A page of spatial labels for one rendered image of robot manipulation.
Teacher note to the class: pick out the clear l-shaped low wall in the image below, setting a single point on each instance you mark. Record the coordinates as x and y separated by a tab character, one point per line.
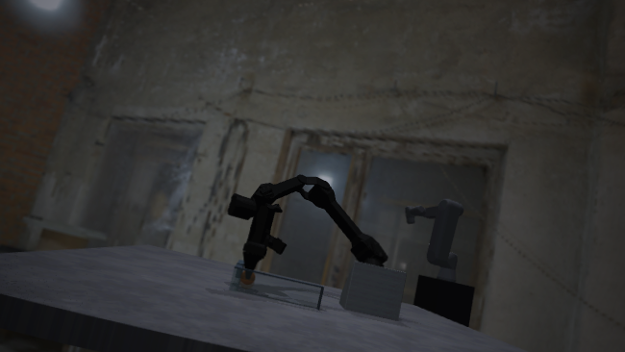
240	266

